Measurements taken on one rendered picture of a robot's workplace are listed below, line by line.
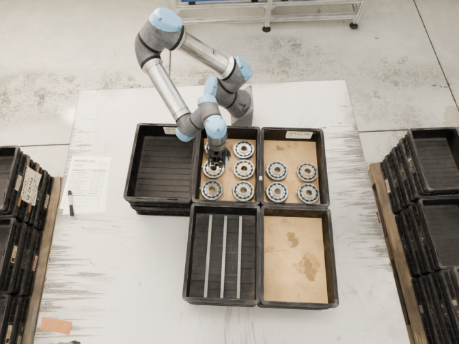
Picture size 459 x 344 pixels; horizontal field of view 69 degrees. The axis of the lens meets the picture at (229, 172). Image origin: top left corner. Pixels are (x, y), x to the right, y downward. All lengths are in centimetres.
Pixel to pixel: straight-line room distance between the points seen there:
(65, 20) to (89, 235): 257
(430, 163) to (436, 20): 200
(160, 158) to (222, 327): 83
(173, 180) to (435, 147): 161
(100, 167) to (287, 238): 104
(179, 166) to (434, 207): 154
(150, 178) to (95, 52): 202
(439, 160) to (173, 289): 171
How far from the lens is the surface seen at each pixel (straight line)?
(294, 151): 170
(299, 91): 209
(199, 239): 152
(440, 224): 235
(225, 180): 160
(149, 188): 163
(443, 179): 234
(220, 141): 126
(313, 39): 344
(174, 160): 167
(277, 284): 149
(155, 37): 144
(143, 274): 166
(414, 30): 384
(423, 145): 239
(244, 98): 176
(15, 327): 237
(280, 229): 154
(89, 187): 188
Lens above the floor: 230
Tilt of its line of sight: 65 degrees down
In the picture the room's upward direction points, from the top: 1 degrees counter-clockwise
